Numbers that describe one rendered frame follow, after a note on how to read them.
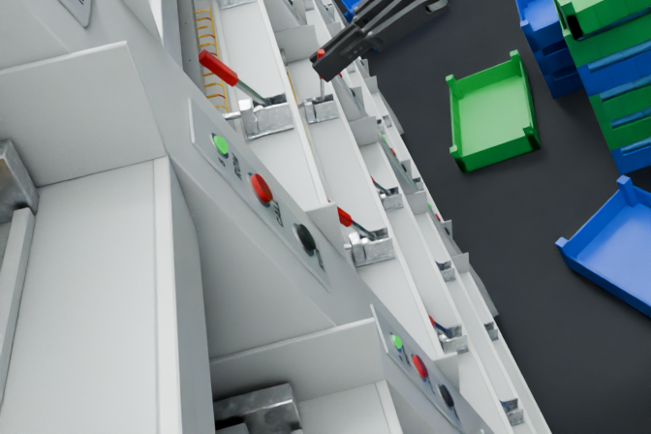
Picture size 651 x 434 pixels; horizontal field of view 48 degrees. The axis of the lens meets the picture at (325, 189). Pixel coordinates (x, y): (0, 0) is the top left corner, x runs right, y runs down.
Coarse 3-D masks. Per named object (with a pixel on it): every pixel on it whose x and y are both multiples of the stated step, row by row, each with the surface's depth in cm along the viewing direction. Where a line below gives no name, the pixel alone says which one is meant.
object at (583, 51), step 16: (560, 16) 143; (640, 16) 129; (608, 32) 132; (624, 32) 132; (640, 32) 131; (576, 48) 135; (592, 48) 134; (608, 48) 134; (624, 48) 134; (576, 64) 137
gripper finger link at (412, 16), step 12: (420, 0) 81; (432, 0) 80; (408, 12) 81; (420, 12) 82; (432, 12) 81; (444, 12) 81; (384, 24) 83; (396, 24) 83; (408, 24) 83; (420, 24) 83; (372, 36) 83; (384, 36) 84; (396, 36) 84; (384, 48) 85
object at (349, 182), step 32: (288, 32) 103; (288, 64) 105; (320, 128) 91; (320, 160) 86; (352, 160) 85; (352, 192) 81; (384, 224) 76; (352, 256) 73; (384, 288) 69; (416, 288) 68; (416, 320) 65
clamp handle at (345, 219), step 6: (342, 210) 69; (342, 216) 68; (348, 216) 69; (342, 222) 69; (348, 222) 69; (354, 222) 70; (354, 228) 70; (360, 228) 70; (366, 234) 70; (372, 234) 72; (366, 240) 72; (372, 240) 71
